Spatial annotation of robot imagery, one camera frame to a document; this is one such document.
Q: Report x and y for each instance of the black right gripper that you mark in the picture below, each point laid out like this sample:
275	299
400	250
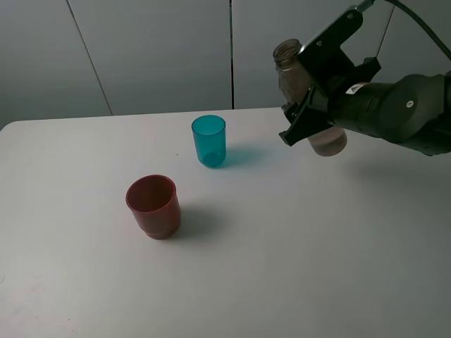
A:
359	108

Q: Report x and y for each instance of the brown transparent plastic bottle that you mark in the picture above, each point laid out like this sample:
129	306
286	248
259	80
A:
294	83

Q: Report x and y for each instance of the teal transparent plastic cup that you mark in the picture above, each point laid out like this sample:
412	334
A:
210	140

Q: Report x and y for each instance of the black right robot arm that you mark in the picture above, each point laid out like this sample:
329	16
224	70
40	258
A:
413	113

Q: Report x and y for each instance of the red plastic cup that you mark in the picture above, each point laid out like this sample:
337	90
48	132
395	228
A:
154	204

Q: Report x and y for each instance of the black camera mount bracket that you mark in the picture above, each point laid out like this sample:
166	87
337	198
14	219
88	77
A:
330	69

